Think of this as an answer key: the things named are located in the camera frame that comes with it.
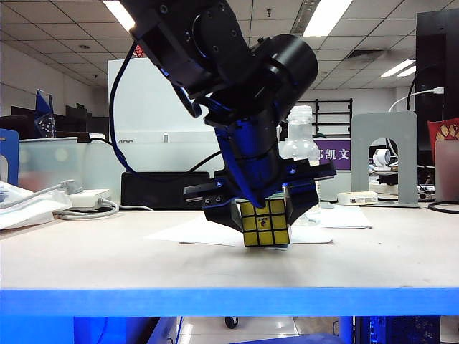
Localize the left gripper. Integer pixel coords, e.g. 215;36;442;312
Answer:
181;123;338;234

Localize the Rubik's cube with printed stickers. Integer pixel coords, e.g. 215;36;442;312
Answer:
240;197;291;248

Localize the purple name sign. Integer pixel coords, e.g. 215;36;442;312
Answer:
315;139;351;171

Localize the clear bottle yellow flower label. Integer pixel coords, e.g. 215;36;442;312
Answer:
278;105;322;227

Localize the small white charger box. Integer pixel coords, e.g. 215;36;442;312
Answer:
336;191;379;207

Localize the blue table edge beam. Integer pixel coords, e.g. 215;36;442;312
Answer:
0;288;459;318

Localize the black rectangular device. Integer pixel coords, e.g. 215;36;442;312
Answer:
120;171;216;211

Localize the grey metal bookend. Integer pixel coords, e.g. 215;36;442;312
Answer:
350;112;420;209

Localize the frosted glass desk partition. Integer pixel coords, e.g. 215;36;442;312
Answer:
82;142;352;202

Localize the black metal shelf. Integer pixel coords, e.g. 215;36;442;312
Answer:
311;98;354;138

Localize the small white desk fan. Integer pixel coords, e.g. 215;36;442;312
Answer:
372;148;392;169

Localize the blue rounded seat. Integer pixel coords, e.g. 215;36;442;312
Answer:
243;333;341;344

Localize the blue table leg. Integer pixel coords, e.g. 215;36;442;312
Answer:
73;317;127;344
339;317;356;344

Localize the white acrylic board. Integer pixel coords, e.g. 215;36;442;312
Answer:
107;57;230;144

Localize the white power adapter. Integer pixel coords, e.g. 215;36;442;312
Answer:
67;188;112;209

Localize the ceiling air vent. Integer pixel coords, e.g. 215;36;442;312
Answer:
346;49;387;62

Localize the pink frosted panel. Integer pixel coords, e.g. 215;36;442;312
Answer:
434;139;459;202

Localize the black computer case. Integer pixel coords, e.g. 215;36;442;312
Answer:
354;317;441;344

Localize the red cushion gold pattern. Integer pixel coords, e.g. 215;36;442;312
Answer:
426;118;459;155

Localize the frosted translucent panel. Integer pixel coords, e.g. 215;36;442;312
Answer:
17;138;80;194

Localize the black monitor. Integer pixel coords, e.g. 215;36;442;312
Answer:
415;9;459;169

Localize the white plastic bag with papers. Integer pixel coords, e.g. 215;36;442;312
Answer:
0;181;72;230

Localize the blue glass trophy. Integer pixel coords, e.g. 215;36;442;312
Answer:
34;89;57;139

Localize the blue metal bookend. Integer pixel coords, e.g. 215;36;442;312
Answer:
0;128;20;187

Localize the black power cable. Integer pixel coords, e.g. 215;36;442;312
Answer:
88;138;130;173

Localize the grey coiled cable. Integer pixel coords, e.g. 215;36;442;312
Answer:
57;197;155;221

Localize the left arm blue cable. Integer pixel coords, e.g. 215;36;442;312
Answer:
108;39;225;182

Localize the grey plug with white cable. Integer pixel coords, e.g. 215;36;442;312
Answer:
0;178;84;209

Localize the white USB cable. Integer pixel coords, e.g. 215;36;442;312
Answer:
388;87;445;114

